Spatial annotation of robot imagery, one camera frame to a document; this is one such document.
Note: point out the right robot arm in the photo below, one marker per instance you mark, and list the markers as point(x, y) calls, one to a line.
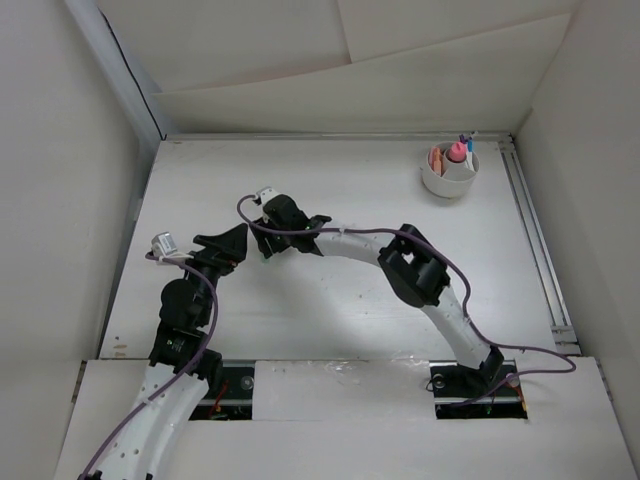
point(416, 272)

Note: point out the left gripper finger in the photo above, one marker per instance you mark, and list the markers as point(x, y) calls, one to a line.
point(233, 243)
point(211, 243)

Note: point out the purple cap white marker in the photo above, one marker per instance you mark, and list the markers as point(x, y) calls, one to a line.
point(466, 141)

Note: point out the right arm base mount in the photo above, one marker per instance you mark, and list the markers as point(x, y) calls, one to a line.
point(459, 395)

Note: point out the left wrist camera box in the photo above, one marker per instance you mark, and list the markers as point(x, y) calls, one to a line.
point(164, 250)

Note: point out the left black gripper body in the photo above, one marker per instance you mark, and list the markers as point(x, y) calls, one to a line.
point(211, 267)

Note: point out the pink cap small bottle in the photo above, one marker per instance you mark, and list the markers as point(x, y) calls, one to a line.
point(456, 153)

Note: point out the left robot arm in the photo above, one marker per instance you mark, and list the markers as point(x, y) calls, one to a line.
point(181, 369)

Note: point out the orange highlighter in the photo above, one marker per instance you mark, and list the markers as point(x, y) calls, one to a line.
point(436, 154)

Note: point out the white divided pen holder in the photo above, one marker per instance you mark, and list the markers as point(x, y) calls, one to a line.
point(456, 179)

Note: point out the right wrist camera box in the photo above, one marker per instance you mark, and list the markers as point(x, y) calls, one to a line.
point(265, 195)

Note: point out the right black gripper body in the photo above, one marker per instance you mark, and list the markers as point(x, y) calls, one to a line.
point(278, 241)

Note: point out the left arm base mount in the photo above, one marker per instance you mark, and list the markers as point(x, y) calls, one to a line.
point(231, 399)

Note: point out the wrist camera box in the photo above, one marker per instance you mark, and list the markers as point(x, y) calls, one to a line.
point(164, 250)
point(265, 195)

